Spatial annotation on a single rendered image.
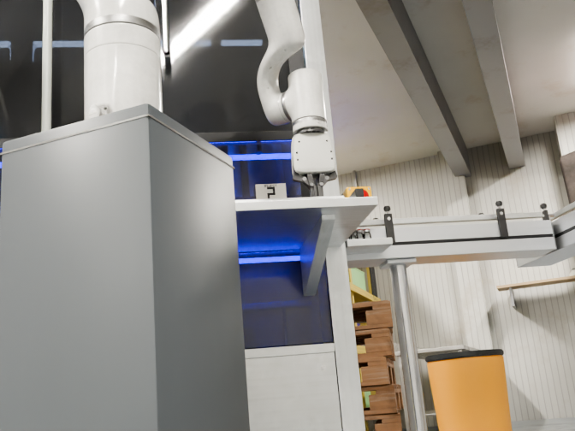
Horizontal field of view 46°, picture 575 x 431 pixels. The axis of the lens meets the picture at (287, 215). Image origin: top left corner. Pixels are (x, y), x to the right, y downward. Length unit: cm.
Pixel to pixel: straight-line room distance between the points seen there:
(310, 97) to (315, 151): 13
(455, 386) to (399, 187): 614
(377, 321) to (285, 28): 288
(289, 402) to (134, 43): 104
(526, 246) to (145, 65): 142
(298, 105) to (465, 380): 205
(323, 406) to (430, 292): 721
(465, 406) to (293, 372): 171
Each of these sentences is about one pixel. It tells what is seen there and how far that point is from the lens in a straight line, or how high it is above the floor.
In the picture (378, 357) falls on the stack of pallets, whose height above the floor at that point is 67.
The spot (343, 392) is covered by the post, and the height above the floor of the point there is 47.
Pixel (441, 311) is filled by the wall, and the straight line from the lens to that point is 890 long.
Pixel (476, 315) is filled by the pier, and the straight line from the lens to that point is 871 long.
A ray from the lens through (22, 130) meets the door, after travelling 198.
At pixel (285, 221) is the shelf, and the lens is 153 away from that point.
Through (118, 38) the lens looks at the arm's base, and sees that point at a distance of 108.
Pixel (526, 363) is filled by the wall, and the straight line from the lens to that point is 876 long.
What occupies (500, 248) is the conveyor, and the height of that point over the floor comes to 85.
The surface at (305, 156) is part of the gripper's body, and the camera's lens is 158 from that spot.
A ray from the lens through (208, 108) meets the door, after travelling 195.
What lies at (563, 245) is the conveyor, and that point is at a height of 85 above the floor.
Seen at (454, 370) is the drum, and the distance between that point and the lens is 337.
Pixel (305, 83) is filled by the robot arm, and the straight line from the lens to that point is 164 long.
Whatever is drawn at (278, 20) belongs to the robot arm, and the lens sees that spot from 163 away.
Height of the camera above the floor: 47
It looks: 15 degrees up
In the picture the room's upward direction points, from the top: 5 degrees counter-clockwise
